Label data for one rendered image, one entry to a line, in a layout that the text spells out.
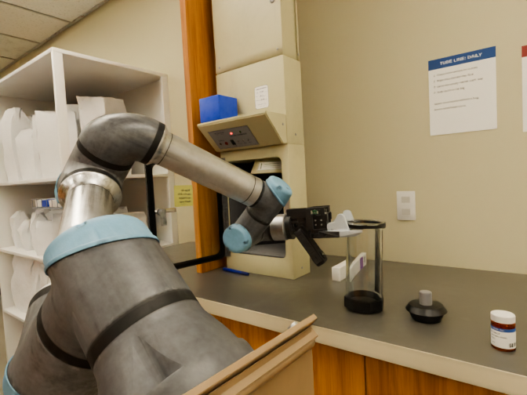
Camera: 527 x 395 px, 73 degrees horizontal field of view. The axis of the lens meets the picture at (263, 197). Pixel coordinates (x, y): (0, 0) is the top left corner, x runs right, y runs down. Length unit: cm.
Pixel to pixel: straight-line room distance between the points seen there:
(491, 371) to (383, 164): 94
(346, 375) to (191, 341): 66
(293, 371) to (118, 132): 55
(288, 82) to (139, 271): 101
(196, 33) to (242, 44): 22
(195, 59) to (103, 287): 122
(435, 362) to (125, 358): 62
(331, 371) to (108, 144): 72
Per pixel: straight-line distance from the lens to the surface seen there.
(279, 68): 129
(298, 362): 38
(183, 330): 34
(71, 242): 41
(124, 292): 37
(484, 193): 146
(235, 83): 140
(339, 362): 95
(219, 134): 132
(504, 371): 81
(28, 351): 49
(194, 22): 156
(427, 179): 149
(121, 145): 75
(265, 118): 116
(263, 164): 132
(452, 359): 81
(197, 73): 149
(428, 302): 96
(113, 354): 36
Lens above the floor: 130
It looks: 3 degrees down
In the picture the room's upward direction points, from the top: 3 degrees counter-clockwise
